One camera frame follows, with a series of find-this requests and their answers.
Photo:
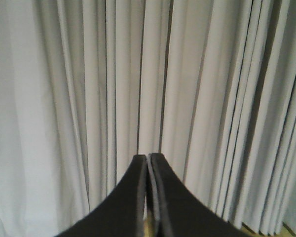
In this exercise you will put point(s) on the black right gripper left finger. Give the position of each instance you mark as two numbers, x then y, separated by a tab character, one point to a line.
121	214

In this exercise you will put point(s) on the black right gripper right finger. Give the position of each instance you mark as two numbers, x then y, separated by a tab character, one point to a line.
176	211

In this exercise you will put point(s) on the grey pleated curtain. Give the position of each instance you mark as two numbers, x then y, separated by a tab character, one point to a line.
87	84

